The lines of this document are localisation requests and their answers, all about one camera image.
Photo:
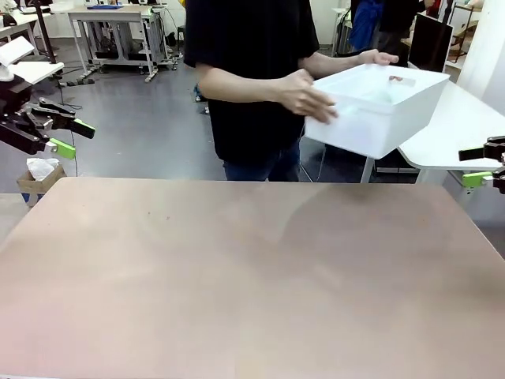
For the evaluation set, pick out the person's right hand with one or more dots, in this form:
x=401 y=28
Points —
x=304 y=96

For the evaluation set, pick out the black monitor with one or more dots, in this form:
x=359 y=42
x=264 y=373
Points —
x=430 y=43

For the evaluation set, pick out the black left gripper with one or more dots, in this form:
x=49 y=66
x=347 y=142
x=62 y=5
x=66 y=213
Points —
x=13 y=98

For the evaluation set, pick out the white crumpled paper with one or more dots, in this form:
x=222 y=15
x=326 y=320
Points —
x=41 y=167

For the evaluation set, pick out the bystander in dark jacket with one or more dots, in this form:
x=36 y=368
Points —
x=398 y=16

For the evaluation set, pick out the blue jacket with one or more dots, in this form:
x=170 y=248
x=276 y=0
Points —
x=365 y=27

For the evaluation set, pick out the white workbench grey frame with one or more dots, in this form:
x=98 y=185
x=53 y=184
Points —
x=106 y=16

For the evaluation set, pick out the white plastic basket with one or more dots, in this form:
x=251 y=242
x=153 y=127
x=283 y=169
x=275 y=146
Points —
x=355 y=134

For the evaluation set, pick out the black pole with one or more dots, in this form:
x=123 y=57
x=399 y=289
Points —
x=44 y=31

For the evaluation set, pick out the person's left hand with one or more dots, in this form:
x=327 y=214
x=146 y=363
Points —
x=378 y=58

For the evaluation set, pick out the dark stool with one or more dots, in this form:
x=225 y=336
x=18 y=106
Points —
x=180 y=37

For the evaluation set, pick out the person's left forearm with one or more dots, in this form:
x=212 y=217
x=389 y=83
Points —
x=327 y=65

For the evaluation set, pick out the person's blue jeans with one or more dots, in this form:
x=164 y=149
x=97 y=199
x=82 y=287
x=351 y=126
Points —
x=276 y=169

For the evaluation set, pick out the person's right forearm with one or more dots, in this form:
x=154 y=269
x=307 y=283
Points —
x=244 y=85

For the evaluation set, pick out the person's black t-shirt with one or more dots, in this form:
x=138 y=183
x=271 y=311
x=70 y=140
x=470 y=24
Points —
x=244 y=31

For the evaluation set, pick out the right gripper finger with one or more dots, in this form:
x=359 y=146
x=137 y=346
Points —
x=475 y=180
x=473 y=154

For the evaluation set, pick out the cardboard box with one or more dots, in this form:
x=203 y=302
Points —
x=47 y=182

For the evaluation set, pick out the white rounded-corner table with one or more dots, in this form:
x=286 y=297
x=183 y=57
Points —
x=453 y=130

